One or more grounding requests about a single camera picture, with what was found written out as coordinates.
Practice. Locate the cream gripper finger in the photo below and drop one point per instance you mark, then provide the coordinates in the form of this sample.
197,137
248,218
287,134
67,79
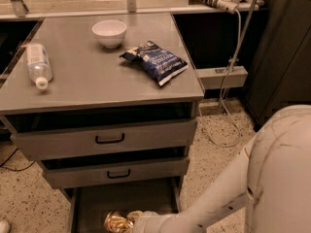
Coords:
134,215

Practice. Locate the crushed orange can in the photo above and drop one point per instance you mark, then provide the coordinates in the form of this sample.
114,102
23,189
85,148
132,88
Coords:
116,223

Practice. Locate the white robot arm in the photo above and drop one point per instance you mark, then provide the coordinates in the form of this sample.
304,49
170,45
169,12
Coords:
270,178

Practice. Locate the bottom grey drawer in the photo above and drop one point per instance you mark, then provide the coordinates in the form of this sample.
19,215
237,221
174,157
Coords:
91,204

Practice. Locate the grey drawer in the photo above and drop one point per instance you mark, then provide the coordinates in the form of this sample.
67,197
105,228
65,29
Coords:
91,204
117,173
78,142

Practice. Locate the middle grey drawer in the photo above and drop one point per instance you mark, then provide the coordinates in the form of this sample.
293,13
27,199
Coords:
117,173

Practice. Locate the grey drawer cabinet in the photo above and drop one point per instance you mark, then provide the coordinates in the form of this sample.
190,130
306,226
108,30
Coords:
93,86

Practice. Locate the top grey drawer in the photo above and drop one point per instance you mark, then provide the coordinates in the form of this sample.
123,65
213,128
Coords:
78,142

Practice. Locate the white shoe tip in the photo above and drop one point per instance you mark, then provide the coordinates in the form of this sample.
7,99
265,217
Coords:
5,226

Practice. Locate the blue chip bag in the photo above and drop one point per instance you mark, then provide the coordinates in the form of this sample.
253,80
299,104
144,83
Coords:
162,65

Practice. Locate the clear plastic water bottle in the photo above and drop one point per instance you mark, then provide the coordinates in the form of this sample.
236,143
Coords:
38,65

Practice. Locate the white ceramic bowl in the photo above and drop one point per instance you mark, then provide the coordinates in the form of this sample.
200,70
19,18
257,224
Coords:
110,33

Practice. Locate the dark cabinet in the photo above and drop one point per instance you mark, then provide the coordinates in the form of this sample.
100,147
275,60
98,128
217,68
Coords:
280,74

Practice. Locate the white plug adapter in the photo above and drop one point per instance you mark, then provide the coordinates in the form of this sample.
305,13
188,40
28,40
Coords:
227,5

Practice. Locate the grey metal bracket box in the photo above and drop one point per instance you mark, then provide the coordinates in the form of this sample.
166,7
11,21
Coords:
217,78

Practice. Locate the metal shelf rail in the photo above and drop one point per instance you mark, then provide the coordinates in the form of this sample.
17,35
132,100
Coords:
129,7

